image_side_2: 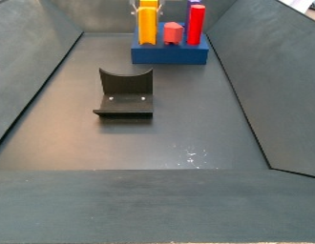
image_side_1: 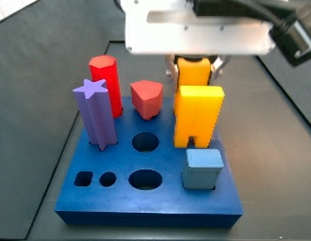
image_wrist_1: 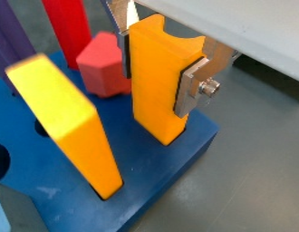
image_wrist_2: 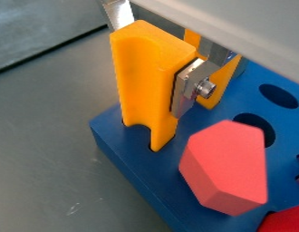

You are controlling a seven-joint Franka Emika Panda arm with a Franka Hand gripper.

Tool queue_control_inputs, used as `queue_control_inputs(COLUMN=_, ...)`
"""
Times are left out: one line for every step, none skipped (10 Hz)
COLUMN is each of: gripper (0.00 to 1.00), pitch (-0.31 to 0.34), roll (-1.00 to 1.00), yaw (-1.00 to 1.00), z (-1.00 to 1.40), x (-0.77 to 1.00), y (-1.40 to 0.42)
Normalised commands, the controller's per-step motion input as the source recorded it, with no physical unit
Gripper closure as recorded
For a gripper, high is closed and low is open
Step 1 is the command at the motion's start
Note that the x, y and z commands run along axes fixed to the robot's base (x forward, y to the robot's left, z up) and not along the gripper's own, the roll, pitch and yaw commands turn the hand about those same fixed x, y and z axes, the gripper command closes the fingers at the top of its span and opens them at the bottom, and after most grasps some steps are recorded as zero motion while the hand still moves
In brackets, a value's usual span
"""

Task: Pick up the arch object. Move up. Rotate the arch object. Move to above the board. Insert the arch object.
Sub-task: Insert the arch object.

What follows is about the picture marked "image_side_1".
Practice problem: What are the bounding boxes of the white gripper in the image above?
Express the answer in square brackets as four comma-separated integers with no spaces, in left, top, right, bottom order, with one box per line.
[121,0,276,89]

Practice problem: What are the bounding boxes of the yellow arch block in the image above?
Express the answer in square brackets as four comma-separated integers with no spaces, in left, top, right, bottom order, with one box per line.
[177,57,210,86]

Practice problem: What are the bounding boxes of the blue shape sorter board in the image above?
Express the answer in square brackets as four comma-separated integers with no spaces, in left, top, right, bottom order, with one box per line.
[55,97,242,228]

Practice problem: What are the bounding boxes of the large yellow notched block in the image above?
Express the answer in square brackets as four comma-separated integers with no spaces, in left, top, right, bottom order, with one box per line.
[173,86,225,148]

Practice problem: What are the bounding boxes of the red pentagon block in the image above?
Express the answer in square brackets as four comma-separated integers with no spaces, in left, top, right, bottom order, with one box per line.
[130,80,164,121]

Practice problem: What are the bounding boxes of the red hexagon block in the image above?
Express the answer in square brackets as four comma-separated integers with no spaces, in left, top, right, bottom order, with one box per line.
[89,55,122,118]

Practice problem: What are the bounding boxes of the purple star block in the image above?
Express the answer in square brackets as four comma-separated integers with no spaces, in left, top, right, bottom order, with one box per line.
[73,79,118,151]

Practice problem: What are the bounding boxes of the light blue square block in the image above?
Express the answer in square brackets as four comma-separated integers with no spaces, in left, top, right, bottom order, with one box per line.
[182,149,224,190]

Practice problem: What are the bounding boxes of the black camera with cable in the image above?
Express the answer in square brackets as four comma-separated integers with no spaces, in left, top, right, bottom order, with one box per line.
[192,0,311,67]

